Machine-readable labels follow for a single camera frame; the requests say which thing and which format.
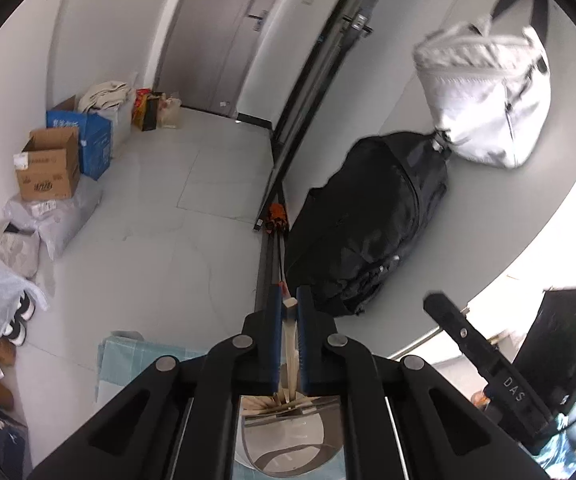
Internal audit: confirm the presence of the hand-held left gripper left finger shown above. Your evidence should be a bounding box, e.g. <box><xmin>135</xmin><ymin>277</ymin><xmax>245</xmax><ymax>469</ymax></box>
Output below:
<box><xmin>28</xmin><ymin>285</ymin><xmax>285</xmax><ymax>480</ymax></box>

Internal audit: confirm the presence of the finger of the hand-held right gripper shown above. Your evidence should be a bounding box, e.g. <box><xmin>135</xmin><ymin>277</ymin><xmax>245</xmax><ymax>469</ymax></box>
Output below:
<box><xmin>423</xmin><ymin>291</ymin><xmax>507</xmax><ymax>387</ymax></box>

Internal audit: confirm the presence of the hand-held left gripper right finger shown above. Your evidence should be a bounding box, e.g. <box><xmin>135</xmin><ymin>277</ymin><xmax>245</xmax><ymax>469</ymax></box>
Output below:
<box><xmin>294</xmin><ymin>285</ymin><xmax>551</xmax><ymax>480</ymax></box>

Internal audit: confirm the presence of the pale wooden chopstick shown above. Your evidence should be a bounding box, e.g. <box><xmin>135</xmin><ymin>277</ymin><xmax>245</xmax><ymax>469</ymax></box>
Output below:
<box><xmin>281</xmin><ymin>297</ymin><xmax>301</xmax><ymax>397</ymax></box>

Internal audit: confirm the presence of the white grey utensil holder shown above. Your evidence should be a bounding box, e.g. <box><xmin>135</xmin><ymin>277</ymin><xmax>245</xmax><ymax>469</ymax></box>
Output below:
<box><xmin>235</xmin><ymin>394</ymin><xmax>343</xmax><ymax>477</ymax></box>

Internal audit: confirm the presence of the white shoulder bag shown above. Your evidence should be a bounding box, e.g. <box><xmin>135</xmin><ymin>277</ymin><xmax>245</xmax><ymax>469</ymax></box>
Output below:
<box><xmin>412</xmin><ymin>0</ymin><xmax>552</xmax><ymax>169</ymax></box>

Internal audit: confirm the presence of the orange black umbrella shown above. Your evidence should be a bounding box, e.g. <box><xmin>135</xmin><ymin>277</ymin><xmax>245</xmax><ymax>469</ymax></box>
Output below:
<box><xmin>262</xmin><ymin>202</ymin><xmax>291</xmax><ymax>297</ymax></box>

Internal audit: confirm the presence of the black backpack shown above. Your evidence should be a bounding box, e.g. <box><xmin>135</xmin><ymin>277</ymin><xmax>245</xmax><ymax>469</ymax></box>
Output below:
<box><xmin>284</xmin><ymin>131</ymin><xmax>450</xmax><ymax>318</ymax></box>

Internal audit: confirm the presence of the blue white checked tablecloth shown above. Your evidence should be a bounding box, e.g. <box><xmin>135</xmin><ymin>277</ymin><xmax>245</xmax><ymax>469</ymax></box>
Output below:
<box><xmin>96</xmin><ymin>331</ymin><xmax>576</xmax><ymax>480</ymax></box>

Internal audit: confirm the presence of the grey plastic parcel bag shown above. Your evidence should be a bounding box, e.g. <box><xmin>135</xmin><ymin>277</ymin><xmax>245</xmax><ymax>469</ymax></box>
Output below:
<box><xmin>4</xmin><ymin>179</ymin><xmax>104</xmax><ymax>261</ymax></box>

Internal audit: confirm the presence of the black white sneaker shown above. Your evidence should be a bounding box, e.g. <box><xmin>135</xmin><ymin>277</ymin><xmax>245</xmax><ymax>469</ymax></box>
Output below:
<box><xmin>16</xmin><ymin>291</ymin><xmax>37</xmax><ymax>322</ymax></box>
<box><xmin>0</xmin><ymin>319</ymin><xmax>28</xmax><ymax>347</ymax></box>

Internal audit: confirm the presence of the blue cardboard box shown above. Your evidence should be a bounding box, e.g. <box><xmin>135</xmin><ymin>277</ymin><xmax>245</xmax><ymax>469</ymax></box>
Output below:
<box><xmin>46</xmin><ymin>95</ymin><xmax>114</xmax><ymax>181</ymax></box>

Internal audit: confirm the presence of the white woven sack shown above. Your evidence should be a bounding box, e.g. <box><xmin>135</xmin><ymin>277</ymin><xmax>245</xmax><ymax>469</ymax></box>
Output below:
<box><xmin>102</xmin><ymin>101</ymin><xmax>134</xmax><ymax>149</ymax></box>

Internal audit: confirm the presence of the beige plastic parcel bag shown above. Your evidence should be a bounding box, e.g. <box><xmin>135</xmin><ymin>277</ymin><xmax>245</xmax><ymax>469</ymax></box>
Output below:
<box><xmin>0</xmin><ymin>221</ymin><xmax>42</xmax><ymax>279</ymax></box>

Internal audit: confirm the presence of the red yellow shopping bag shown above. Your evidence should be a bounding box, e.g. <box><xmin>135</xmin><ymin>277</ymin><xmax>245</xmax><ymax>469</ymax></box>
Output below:
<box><xmin>132</xmin><ymin>88</ymin><xmax>151</xmax><ymax>129</ymax></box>

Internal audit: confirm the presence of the brown cardboard box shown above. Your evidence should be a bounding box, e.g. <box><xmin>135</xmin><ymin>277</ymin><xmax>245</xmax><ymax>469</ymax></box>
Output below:
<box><xmin>14</xmin><ymin>126</ymin><xmax>81</xmax><ymax>201</ymax></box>

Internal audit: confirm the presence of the cream cloth bundle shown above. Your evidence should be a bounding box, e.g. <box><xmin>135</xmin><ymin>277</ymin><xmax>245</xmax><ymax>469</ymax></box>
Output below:
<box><xmin>78</xmin><ymin>80</ymin><xmax>136</xmax><ymax>112</ymax></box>

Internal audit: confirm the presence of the grey entrance door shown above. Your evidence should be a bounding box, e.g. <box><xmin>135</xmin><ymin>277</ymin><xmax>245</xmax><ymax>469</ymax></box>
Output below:
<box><xmin>154</xmin><ymin>0</ymin><xmax>289</xmax><ymax>114</ymax></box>

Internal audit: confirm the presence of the black door frame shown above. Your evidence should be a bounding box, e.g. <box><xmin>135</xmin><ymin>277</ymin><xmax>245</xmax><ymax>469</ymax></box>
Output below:
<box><xmin>252</xmin><ymin>0</ymin><xmax>405</xmax><ymax>311</ymax></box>

